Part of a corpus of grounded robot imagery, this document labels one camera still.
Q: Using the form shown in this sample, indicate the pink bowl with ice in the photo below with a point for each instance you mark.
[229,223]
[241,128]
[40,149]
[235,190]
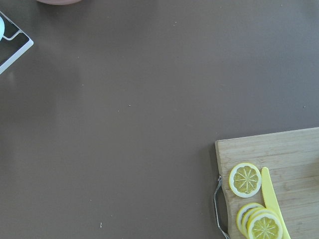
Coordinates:
[58,2]

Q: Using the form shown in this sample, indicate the single lemon slice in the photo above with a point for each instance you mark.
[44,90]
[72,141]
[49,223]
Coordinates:
[245,180]

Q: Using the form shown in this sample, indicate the wooden cutting board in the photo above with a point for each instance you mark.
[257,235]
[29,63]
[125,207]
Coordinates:
[293,161]

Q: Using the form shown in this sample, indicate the stacked lemon slices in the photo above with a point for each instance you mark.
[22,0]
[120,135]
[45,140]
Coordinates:
[254,221]

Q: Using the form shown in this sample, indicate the yellow toy knife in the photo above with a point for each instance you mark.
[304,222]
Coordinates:
[270,199]

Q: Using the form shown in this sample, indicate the white cup rack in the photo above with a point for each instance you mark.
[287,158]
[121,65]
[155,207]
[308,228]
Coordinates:
[14,42]

